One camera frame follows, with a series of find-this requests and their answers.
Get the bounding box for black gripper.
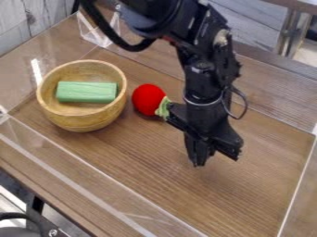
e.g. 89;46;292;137
164;98;244;168

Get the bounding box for red strawberry toy green leaves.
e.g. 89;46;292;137
131;84;171;119

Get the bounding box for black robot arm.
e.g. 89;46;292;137
78;0;243;166

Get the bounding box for wooden bowl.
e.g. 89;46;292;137
36;59;127;132

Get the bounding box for green rectangular block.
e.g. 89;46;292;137
56;81;117;104

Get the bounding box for clear acrylic front barrier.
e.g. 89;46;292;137
0;108;207;237

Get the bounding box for metal table leg background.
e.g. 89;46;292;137
275;9;311;58

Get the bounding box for clear acrylic corner bracket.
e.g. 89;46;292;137
76;11;120;48

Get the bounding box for black table frame bracket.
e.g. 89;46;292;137
25;195;70;237

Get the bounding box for black cable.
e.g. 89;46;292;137
0;212;38;231

